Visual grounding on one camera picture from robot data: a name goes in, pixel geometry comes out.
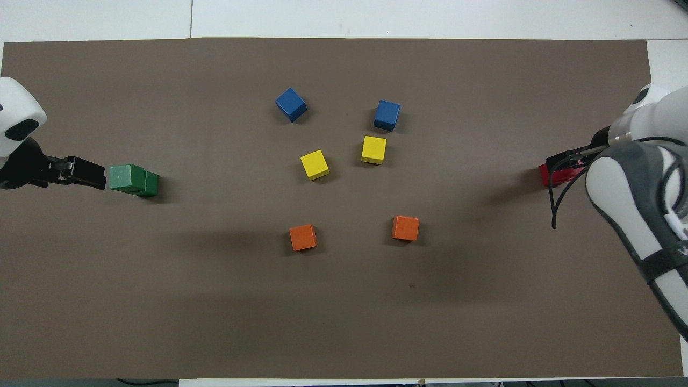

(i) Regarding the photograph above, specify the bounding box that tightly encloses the green wooden cube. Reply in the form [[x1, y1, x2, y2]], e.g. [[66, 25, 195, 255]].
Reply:
[[109, 164, 146, 194], [136, 171, 160, 198]]

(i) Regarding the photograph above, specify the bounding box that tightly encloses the brown paper table mat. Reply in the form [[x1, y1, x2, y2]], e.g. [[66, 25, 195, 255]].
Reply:
[[0, 37, 684, 380]]

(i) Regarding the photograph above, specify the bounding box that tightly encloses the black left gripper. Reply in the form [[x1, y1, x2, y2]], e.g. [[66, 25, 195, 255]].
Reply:
[[0, 137, 107, 190]]

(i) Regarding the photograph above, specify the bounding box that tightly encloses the yellow wooden cube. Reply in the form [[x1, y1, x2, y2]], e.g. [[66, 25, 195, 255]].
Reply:
[[361, 136, 387, 165], [300, 150, 330, 181]]

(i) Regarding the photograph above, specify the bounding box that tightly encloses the grey velcro cable strap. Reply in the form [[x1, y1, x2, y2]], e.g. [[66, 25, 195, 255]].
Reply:
[[641, 245, 688, 284]]

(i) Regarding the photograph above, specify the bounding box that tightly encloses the blue wooden cube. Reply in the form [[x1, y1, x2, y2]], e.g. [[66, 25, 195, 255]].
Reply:
[[275, 88, 307, 123], [374, 100, 401, 132]]

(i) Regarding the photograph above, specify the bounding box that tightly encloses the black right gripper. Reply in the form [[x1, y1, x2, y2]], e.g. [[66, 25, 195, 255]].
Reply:
[[546, 126, 614, 173]]

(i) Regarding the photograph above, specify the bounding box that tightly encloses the orange wooden cube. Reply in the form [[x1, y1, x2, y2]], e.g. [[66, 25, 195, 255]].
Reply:
[[289, 224, 317, 252], [392, 216, 420, 242]]

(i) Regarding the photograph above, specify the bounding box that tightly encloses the black floor cable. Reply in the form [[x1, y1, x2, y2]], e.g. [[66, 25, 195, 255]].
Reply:
[[116, 378, 179, 387]]

